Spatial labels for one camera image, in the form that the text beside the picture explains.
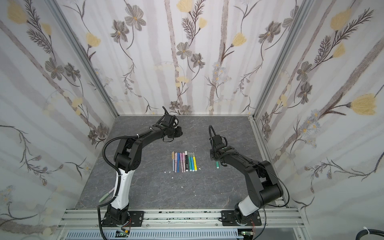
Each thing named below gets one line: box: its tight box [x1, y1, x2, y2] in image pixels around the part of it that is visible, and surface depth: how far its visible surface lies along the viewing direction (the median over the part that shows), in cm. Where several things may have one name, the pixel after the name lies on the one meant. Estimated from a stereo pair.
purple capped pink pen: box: [179, 152, 184, 173], surface depth 97 cm
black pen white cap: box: [184, 150, 189, 172], surface depth 97 cm
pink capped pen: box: [182, 152, 186, 173], surface depth 97 cm
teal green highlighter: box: [188, 152, 192, 172], surface depth 95 cm
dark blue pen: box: [176, 152, 181, 173], surface depth 97 cm
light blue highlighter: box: [190, 152, 195, 172], surface depth 95 cm
